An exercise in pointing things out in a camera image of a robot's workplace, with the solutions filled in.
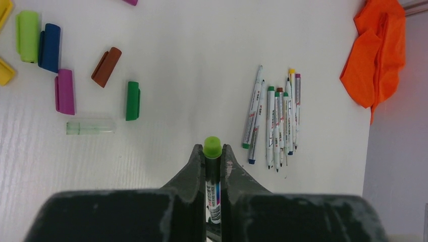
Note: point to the lime green pen cap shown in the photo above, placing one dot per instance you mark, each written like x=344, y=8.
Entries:
x=27, y=36

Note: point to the purple pen cap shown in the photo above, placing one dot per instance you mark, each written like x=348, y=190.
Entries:
x=64, y=92

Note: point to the blue capped marker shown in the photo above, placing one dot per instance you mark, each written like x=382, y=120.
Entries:
x=252, y=153

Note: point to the yellow pen cap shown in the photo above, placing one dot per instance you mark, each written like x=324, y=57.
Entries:
x=6, y=7
x=7, y=72

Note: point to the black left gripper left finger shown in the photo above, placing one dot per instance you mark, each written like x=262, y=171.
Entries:
x=185, y=216

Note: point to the small green capped marker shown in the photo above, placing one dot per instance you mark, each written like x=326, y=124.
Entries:
x=277, y=147

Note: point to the brown capped marker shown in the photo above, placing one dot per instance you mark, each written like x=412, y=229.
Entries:
x=281, y=124

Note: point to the lime green capped marker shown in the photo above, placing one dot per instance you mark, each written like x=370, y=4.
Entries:
x=288, y=123

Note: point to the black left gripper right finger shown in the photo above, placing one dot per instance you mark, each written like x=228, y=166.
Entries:
x=238, y=190

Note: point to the yellow capped marker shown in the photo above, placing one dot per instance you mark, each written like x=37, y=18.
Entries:
x=292, y=80

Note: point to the magenta capped marker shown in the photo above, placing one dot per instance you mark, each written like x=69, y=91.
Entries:
x=298, y=99

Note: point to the magenta pen cap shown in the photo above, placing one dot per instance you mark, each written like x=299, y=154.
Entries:
x=131, y=2

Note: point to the clear pen cap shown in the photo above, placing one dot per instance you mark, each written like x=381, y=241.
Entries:
x=90, y=127

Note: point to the blue pen cap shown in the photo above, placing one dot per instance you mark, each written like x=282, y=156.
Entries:
x=49, y=48

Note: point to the orange cloth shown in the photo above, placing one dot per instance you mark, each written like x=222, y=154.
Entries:
x=371, y=72

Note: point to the purple capped horizontal marker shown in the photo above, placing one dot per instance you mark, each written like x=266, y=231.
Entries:
x=270, y=126

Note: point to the brown pen cap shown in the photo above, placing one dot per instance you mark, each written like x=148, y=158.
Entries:
x=105, y=66

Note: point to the green capped horizontal marker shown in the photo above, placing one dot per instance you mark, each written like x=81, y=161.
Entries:
x=212, y=150

